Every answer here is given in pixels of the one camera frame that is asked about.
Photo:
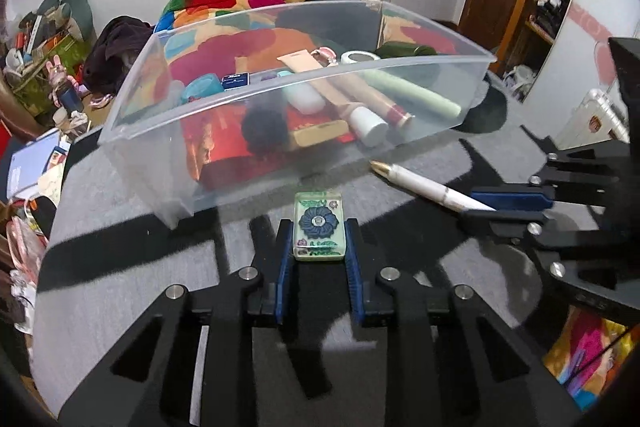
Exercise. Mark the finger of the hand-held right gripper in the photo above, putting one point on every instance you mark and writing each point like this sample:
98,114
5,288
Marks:
510,199
500,224

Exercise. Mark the cream tube with red cap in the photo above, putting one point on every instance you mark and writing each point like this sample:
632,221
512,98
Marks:
385,107

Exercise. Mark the dark purple clothing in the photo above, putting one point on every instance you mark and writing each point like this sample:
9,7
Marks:
115,47

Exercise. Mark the teal round jar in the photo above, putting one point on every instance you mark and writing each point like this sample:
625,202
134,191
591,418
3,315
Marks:
200,88

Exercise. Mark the beige tube with white cap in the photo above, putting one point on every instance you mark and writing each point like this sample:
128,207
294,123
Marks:
340,92

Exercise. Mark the light green bottle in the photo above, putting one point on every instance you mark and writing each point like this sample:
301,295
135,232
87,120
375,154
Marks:
305,99

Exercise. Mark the grey-green cushion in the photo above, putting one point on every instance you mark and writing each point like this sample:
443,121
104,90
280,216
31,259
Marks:
75,7

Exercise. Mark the pink bunny toy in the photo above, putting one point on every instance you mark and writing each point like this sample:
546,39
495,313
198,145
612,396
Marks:
60,72

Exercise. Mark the white pen with gold tip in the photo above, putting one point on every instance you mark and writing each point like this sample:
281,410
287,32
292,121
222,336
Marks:
425,187

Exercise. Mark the green bag of clutter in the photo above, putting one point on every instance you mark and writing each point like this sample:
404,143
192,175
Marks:
35,92

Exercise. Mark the pink round compact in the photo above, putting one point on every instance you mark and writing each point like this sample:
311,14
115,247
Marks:
325,56

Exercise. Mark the gold ribbed case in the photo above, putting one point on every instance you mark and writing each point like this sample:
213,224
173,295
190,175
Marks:
320,133

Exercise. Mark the red packet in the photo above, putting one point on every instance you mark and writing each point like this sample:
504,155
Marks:
225,142

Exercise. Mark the pale green tube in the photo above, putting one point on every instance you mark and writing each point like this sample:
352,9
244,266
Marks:
420,94

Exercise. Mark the clear plastic storage box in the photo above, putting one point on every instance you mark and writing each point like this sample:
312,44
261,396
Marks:
150,157

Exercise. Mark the blue book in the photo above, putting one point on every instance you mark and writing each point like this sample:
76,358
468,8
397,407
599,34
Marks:
30,162

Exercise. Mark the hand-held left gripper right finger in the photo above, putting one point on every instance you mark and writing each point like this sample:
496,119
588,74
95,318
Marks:
354,272

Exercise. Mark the colourful cartoon bedsheet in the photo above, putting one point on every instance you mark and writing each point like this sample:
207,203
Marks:
585,357

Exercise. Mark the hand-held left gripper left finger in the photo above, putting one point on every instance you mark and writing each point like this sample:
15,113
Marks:
282,272

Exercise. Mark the grey blanket with black pattern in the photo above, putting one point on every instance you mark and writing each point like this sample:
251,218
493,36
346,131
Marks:
125,257

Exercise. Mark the green floral clear tile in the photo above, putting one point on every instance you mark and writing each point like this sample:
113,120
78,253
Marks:
319,222

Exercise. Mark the small blue box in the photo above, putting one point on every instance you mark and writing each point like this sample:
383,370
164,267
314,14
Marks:
235,81

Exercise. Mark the clear tape roll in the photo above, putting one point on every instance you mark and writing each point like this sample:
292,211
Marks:
357,57

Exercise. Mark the dark green jar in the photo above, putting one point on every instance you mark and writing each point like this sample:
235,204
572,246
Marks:
405,50

